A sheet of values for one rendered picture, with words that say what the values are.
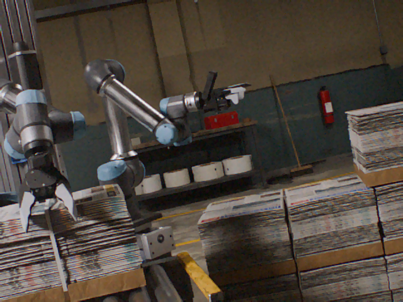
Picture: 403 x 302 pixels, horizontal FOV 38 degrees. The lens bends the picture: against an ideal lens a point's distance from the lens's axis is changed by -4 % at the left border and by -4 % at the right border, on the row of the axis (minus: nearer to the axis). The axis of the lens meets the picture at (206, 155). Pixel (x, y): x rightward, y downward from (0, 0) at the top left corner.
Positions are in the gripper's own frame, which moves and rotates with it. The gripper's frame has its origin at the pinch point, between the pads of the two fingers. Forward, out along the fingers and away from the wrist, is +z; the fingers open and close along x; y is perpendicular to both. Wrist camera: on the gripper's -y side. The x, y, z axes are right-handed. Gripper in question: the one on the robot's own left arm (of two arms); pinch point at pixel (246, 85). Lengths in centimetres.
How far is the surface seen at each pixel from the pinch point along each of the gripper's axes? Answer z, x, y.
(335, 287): 25, 47, 65
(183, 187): -214, -486, 166
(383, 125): 48, 35, 17
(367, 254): 37, 43, 56
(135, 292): -12, 110, 29
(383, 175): 46, 38, 32
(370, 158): 42, 37, 26
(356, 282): 32, 45, 65
